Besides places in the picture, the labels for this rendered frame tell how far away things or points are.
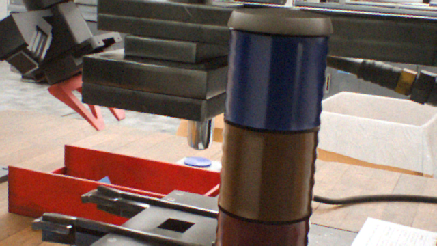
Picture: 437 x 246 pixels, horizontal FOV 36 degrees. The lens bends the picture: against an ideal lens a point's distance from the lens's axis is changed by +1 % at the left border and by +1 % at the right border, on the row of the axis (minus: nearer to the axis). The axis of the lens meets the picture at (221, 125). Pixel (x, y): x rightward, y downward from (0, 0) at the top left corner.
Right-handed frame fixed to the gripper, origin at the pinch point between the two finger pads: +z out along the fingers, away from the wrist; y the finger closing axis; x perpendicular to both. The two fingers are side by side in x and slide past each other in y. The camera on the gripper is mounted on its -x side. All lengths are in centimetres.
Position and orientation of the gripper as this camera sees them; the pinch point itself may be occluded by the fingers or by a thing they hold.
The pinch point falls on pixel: (108, 118)
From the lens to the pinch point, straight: 84.0
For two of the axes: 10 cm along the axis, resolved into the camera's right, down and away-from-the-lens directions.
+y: 8.2, -3.8, -4.3
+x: 3.6, -2.3, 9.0
